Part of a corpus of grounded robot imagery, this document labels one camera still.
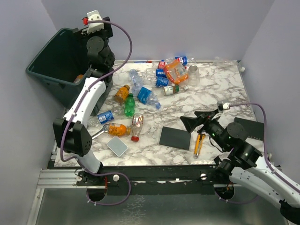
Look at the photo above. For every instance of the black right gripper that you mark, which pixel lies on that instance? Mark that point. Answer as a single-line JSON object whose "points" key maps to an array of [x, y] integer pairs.
{"points": [[201, 117]]}

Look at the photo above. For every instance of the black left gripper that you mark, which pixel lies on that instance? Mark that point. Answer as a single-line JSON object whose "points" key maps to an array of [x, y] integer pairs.
{"points": [[81, 35]]}

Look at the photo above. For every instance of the red cap clear bottle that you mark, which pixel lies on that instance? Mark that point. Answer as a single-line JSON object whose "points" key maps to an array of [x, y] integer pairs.
{"points": [[136, 127]]}

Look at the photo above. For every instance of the crushed orange label bottle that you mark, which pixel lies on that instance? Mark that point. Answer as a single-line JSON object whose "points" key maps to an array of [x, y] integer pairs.
{"points": [[78, 78]]}

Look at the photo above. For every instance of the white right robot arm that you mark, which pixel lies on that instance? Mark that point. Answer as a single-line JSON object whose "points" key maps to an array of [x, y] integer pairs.
{"points": [[246, 165]]}

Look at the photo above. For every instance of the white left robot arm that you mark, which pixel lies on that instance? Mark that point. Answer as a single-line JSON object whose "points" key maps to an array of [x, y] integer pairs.
{"points": [[70, 132]]}

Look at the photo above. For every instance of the dark green plastic bin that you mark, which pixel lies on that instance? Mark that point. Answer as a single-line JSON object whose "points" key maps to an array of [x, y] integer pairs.
{"points": [[58, 64]]}

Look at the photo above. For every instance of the yellow utility knife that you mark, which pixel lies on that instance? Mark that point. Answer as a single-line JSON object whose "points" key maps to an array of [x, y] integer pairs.
{"points": [[198, 144]]}

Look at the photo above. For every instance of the black rectangular box centre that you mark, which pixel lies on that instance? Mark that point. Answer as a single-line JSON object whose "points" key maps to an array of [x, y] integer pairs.
{"points": [[175, 138]]}

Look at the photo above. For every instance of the blue label bottle middle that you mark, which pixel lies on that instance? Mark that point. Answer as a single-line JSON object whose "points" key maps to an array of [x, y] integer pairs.
{"points": [[162, 82]]}

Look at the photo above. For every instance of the big orange bottle at back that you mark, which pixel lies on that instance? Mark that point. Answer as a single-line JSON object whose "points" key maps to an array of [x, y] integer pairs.
{"points": [[175, 72]]}

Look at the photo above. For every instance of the small orange juice bottle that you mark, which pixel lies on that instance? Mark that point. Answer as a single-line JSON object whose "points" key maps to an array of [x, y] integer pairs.
{"points": [[122, 94]]}

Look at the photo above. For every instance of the clear crushed water bottle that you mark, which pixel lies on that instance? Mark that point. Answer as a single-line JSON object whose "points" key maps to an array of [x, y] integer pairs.
{"points": [[136, 79]]}

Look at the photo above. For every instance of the pepsi bottle upper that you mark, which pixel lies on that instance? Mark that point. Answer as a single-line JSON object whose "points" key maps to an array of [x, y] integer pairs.
{"points": [[152, 73]]}

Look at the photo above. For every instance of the pepsi bottle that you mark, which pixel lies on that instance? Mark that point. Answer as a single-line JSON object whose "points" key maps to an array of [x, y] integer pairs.
{"points": [[184, 60], [152, 73]]}

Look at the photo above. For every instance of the pepsi bottle at back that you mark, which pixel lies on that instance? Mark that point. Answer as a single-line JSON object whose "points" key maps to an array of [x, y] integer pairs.
{"points": [[184, 60]]}

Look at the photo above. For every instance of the black box right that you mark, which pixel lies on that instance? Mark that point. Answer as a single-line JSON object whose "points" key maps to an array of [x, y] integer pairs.
{"points": [[254, 129]]}

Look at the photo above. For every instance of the green plastic bottle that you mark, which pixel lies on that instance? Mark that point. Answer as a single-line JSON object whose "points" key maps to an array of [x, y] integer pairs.
{"points": [[129, 108]]}

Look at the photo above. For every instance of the red label bottle at back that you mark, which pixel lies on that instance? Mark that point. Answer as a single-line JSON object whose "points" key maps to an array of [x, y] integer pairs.
{"points": [[158, 64]]}

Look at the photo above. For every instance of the blue label bottle left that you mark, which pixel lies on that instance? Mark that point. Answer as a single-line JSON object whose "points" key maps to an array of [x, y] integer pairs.
{"points": [[103, 118]]}

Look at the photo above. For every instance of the white grey rectangular case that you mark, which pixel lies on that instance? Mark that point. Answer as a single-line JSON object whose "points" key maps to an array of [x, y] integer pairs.
{"points": [[117, 146]]}

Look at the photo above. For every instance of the orange juice bottle lying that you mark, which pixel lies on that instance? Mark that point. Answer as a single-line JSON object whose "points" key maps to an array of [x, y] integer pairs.
{"points": [[116, 129]]}

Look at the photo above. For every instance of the silver wrench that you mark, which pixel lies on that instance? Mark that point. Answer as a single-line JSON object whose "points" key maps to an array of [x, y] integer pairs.
{"points": [[98, 133]]}

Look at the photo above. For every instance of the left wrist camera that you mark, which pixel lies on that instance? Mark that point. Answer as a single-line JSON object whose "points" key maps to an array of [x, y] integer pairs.
{"points": [[92, 22]]}

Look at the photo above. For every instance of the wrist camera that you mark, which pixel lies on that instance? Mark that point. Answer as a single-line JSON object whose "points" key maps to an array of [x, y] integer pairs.
{"points": [[223, 105], [92, 22]]}

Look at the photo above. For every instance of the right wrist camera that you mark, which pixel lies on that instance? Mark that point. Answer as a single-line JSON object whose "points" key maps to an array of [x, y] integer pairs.
{"points": [[223, 105]]}

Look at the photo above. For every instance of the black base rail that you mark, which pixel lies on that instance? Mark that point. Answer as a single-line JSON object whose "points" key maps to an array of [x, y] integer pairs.
{"points": [[154, 180]]}

